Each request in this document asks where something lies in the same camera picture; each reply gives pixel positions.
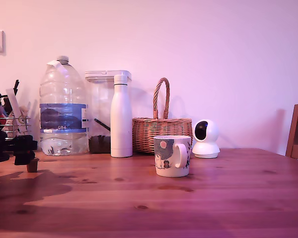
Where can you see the small white round camera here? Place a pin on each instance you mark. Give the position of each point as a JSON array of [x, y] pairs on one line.
[[206, 141]]

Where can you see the large clear water bottle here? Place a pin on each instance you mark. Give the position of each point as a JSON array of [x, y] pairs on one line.
[[63, 111]]

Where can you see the white paper strip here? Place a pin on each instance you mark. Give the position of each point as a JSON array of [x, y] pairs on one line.
[[15, 104]]

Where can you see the wooden chair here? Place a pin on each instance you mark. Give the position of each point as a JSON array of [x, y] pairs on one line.
[[296, 138]]

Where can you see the white illustrated coffee mug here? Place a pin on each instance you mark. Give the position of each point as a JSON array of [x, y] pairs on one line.
[[169, 158]]

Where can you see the white insulated bottle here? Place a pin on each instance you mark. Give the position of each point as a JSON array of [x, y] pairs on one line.
[[121, 124]]

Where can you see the clear jar with white lid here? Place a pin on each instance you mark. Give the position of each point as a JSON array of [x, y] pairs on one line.
[[99, 111]]

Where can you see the brown coffee capsule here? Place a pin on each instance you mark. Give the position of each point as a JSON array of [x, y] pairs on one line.
[[32, 166]]

